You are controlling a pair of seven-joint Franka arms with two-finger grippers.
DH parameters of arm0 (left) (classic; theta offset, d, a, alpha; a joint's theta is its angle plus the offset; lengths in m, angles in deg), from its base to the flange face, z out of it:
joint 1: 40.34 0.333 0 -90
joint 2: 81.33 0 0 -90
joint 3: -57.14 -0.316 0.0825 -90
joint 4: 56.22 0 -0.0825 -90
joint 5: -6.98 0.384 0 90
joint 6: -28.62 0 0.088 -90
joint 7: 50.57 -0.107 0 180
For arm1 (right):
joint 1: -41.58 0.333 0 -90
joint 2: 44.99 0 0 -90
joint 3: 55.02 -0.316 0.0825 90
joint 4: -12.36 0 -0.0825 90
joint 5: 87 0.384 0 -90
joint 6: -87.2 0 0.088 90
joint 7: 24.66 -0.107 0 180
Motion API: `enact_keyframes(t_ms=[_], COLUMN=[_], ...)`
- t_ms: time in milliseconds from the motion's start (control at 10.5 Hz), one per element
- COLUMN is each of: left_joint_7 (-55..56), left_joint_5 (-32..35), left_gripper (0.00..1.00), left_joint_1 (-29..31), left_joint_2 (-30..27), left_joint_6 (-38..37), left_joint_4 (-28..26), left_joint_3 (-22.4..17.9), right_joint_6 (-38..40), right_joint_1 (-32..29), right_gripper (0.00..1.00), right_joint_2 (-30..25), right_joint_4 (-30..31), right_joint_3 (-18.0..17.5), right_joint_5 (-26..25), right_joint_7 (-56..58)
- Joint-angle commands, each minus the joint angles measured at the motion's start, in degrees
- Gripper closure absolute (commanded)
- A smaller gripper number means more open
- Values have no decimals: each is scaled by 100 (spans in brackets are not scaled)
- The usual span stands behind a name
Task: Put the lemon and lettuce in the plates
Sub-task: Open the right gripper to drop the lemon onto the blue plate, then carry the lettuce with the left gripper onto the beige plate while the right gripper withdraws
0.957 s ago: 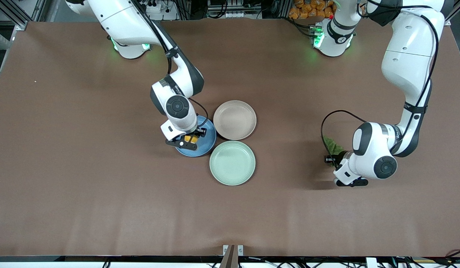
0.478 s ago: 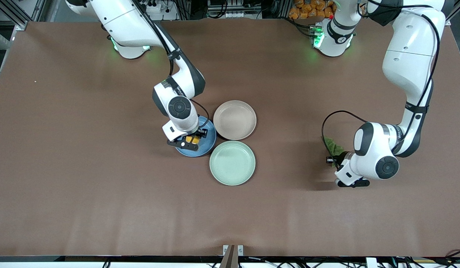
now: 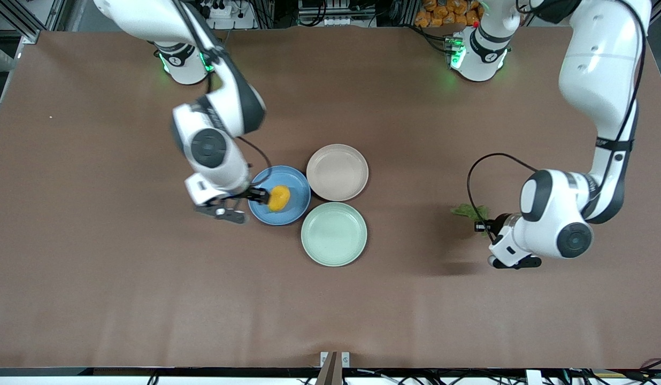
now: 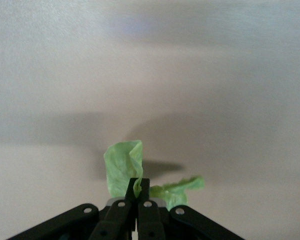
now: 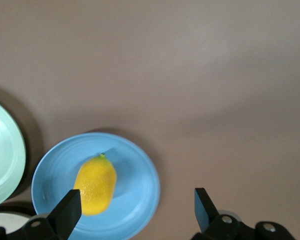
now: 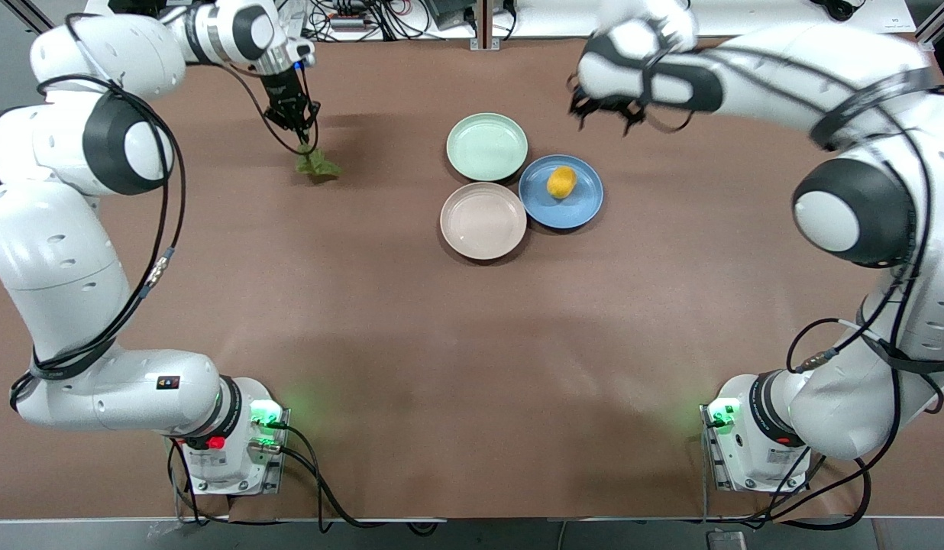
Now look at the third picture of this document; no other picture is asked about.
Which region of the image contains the bag of oranges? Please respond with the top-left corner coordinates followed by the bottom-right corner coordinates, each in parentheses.
top-left (414, 0), bottom-right (482, 28)

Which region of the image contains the white power strip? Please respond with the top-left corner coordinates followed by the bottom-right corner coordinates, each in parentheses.
top-left (198, 0), bottom-right (233, 20)

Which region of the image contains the green lettuce leaf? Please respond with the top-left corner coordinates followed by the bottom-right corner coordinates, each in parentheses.
top-left (450, 203), bottom-right (492, 223)

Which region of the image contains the brown paper table cover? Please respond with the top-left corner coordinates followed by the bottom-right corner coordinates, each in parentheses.
top-left (0, 26), bottom-right (661, 371)

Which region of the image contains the beige plate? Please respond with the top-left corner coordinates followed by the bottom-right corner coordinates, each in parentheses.
top-left (306, 143), bottom-right (370, 202)

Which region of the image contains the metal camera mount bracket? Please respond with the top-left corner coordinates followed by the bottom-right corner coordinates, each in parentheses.
top-left (316, 351), bottom-right (351, 385)

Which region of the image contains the pale green plate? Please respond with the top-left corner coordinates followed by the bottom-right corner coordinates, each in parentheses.
top-left (301, 202), bottom-right (368, 267)

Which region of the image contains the blue plate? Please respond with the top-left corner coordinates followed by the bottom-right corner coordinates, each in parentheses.
top-left (248, 165), bottom-right (312, 226)

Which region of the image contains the yellow lemon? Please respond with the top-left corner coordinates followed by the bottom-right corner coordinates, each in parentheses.
top-left (267, 185), bottom-right (291, 213)

